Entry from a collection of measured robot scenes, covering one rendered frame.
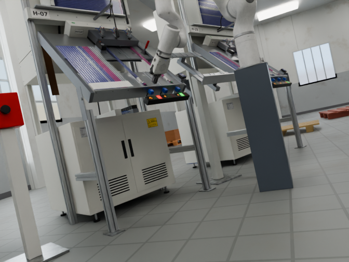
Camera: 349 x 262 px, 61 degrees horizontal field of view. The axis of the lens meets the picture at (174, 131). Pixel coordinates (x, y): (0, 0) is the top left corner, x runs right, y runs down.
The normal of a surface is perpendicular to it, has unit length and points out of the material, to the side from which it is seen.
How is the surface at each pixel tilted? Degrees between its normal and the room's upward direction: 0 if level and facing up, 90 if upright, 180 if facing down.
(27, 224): 90
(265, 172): 90
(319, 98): 90
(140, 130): 90
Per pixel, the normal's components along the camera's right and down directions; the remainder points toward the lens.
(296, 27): -0.35, 0.08
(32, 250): 0.66, -0.14
